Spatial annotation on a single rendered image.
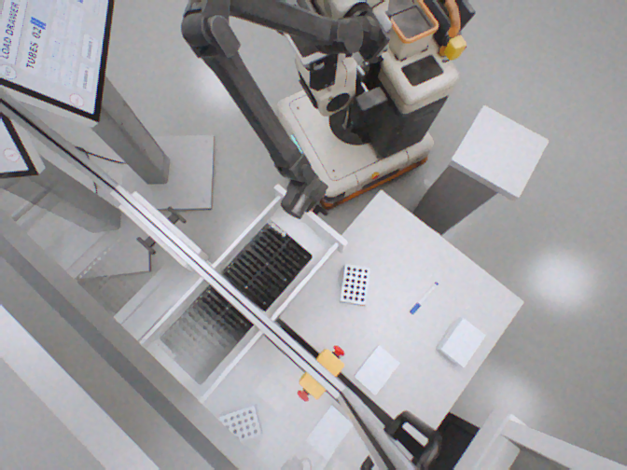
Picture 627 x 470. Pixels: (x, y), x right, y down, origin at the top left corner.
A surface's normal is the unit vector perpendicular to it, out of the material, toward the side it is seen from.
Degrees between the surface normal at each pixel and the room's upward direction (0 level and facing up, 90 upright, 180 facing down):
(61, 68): 50
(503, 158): 0
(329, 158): 0
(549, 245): 0
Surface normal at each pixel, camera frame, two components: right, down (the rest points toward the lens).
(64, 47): 0.78, -0.18
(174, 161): 0.07, -0.26
